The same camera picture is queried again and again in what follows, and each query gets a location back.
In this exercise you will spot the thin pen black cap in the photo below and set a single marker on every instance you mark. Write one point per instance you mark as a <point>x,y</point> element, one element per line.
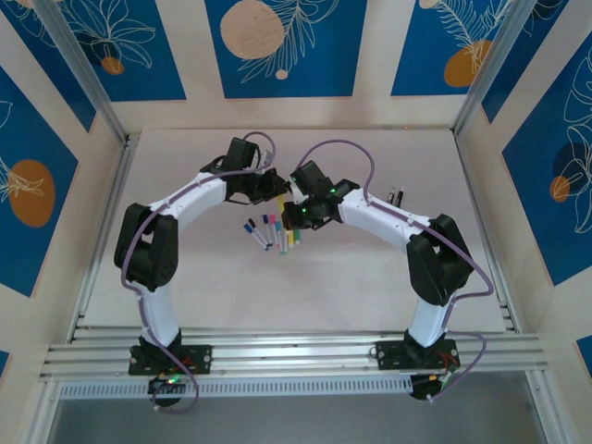
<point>260,232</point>

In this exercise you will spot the right controller board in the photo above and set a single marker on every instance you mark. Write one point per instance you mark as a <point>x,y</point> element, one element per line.
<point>421,388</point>

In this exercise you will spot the aluminium frame post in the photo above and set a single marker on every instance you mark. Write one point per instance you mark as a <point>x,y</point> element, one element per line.
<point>78,65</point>
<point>488,69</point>

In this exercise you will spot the thin pen green cap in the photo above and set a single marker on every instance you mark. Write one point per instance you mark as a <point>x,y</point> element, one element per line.
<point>285,245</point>

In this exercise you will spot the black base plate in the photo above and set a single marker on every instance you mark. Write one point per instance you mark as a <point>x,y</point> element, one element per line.
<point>199,358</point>
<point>390,356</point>

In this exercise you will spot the aluminium mounting rail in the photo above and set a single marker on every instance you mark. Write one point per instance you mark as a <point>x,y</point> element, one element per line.
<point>296,351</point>

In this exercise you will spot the left controller board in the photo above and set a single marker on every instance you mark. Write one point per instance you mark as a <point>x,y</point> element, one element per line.
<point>157,384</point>

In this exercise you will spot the aluminium side rail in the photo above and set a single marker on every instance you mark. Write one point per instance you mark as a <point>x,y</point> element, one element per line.
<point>124,162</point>
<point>472,185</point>

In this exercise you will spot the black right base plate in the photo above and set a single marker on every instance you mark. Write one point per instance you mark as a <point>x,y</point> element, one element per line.
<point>390,356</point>

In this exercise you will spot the thin pen dark blue cap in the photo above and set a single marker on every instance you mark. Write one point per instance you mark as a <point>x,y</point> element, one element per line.
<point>267,230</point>

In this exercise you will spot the controller board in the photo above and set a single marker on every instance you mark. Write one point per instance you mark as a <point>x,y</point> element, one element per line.
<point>421,388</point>
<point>157,384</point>

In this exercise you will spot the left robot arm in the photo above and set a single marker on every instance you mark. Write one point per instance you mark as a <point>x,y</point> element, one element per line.
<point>162,319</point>

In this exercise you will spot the thin pen cyan cap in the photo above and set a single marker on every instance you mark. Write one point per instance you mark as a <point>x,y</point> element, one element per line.
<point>279,238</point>

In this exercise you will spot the white and black marker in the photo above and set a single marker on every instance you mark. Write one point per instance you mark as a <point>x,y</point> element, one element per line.
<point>400,194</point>

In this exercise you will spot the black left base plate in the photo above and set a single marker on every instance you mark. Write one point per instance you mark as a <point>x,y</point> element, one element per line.
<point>199,358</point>

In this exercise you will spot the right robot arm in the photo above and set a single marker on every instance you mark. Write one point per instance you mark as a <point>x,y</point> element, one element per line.
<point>427,324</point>

